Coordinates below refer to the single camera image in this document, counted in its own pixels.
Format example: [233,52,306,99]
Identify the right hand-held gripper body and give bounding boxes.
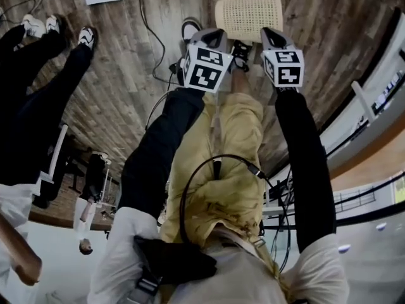
[261,44,305,89]

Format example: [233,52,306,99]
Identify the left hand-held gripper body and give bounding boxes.
[181,39,235,94]

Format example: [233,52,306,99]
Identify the beige woven basket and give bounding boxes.
[215,0,284,42]

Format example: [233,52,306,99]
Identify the person's right forearm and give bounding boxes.
[274,86,337,253]

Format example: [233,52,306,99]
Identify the person's left forearm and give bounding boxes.
[117,87,206,226]

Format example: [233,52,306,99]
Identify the person's white and black shoe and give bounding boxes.
[180,16,203,46]

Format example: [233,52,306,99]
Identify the person's lower leg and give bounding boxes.
[228,70,256,97]

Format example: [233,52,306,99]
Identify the person's khaki trousers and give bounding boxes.
[158,92,268,265]

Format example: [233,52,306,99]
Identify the black metal railing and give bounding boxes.
[262,172,405,231]

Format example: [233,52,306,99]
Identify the light grey table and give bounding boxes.
[37,122,70,198]

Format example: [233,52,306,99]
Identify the black waist pouch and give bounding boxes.
[134,235,218,286]

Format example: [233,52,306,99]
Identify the person's white shirt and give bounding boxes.
[87,206,351,304]

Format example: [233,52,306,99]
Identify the black power cable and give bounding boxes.
[130,0,182,86]

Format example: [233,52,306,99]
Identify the black looped cable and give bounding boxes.
[178,153,292,274]

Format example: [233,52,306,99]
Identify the black strap with buckle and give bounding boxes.
[134,266,164,299]

